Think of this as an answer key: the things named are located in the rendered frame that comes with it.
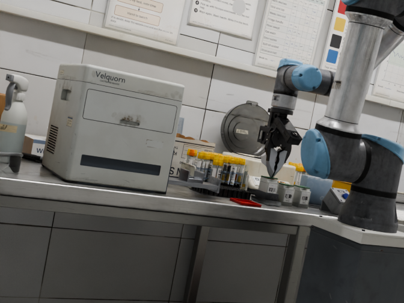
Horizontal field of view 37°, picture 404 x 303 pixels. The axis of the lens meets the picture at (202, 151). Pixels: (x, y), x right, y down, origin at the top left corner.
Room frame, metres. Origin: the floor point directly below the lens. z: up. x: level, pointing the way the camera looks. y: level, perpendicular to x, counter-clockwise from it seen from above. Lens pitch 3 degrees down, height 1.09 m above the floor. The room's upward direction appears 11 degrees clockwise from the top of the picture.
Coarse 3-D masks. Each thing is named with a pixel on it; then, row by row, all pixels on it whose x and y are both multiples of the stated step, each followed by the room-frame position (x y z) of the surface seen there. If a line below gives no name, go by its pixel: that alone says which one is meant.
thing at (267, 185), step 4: (260, 180) 1.88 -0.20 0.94; (264, 180) 1.86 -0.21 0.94; (268, 180) 1.85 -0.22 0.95; (272, 180) 1.86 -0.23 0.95; (276, 180) 1.87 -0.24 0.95; (260, 184) 1.88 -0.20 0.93; (264, 184) 1.86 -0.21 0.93; (268, 184) 1.84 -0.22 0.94; (272, 184) 1.85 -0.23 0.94; (276, 184) 1.86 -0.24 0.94; (260, 188) 1.87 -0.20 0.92; (264, 188) 1.86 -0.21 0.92; (268, 188) 1.85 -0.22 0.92; (272, 188) 1.85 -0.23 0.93; (276, 188) 1.86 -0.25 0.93; (268, 192) 1.85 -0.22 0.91; (272, 192) 1.85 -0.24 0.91; (276, 192) 1.86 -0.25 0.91
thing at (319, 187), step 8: (304, 176) 2.01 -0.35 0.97; (312, 176) 2.02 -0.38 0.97; (304, 184) 2.00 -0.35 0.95; (312, 184) 2.00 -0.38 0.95; (320, 184) 2.01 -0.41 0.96; (328, 184) 2.02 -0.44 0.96; (312, 192) 2.00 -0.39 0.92; (320, 192) 2.02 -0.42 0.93; (312, 200) 2.01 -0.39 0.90; (320, 200) 2.02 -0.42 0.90
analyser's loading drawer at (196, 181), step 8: (184, 176) 1.70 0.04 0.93; (192, 176) 1.74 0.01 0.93; (200, 176) 1.71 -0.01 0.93; (176, 184) 1.66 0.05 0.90; (184, 184) 1.67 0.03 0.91; (192, 184) 1.68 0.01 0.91; (200, 184) 1.69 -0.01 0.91; (208, 184) 1.72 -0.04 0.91; (216, 184) 1.73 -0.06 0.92; (216, 192) 1.72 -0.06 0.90
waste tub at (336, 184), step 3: (333, 180) 2.13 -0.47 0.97; (336, 180) 2.11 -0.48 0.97; (333, 183) 2.12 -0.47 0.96; (336, 183) 2.11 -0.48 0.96; (339, 183) 2.09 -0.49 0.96; (342, 183) 2.08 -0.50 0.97; (345, 183) 2.07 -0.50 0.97; (348, 183) 2.05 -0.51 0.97; (351, 183) 2.04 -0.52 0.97; (333, 186) 2.12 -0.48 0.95; (336, 186) 2.11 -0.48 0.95; (339, 186) 2.09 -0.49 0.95; (342, 186) 2.08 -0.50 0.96; (345, 186) 2.06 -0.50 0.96; (348, 186) 2.05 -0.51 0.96; (348, 189) 2.04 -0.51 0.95
